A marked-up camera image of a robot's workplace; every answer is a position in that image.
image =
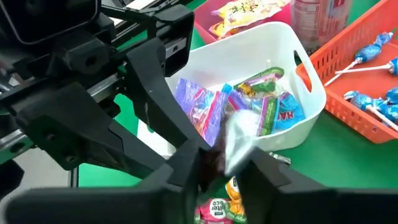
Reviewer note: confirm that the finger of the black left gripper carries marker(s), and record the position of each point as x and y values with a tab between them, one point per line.
77	130
155	93

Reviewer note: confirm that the white plastic bin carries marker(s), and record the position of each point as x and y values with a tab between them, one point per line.
248	46

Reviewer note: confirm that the dark red plastic bin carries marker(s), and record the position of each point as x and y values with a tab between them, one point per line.
202	18

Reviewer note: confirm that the silver Diet Coke can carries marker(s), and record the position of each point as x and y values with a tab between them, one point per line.
320	21

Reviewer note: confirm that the orange plastic basket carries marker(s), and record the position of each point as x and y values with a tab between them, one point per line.
357	84

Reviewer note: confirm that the dark Hershey's chocolate bar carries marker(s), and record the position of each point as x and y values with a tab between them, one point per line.
239	137
280	158

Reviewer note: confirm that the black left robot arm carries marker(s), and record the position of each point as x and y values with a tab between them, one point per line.
9	177

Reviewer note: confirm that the purple candy bag clear window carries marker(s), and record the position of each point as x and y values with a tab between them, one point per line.
199	105

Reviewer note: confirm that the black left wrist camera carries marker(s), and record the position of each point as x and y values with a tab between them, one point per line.
46	18

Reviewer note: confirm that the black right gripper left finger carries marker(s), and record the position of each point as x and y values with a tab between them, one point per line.
183	186

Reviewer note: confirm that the yellow sour candy bag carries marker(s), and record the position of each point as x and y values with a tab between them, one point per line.
248	12
222	29

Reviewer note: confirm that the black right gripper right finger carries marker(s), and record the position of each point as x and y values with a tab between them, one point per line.
267	186

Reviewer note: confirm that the blue Haribo candy bag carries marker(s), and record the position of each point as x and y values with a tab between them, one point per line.
289	112
228	88

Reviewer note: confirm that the green purple candy bag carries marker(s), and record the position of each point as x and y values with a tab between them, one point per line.
261	81

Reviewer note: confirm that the blue lollipop white stick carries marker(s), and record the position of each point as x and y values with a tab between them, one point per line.
393	66
390	112
370	49
392	95
360	101

